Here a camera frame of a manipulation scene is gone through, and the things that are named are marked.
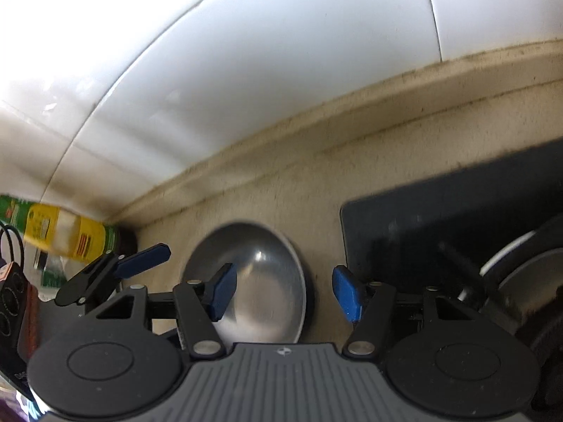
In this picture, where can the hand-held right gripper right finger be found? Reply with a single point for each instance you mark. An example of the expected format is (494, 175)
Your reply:
(347, 292)

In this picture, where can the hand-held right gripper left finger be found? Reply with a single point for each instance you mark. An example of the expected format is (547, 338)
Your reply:
(222, 292)

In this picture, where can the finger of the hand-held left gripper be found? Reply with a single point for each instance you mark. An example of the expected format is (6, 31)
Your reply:
(143, 260)

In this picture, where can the large steel bowl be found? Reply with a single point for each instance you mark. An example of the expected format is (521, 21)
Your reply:
(259, 285)

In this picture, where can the green label packet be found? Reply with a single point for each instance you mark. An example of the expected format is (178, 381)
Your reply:
(50, 270)

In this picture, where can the yellow green label bottle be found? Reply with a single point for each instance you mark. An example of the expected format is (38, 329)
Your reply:
(57, 228)

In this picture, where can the black cooktop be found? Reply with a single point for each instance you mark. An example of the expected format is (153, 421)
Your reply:
(418, 220)

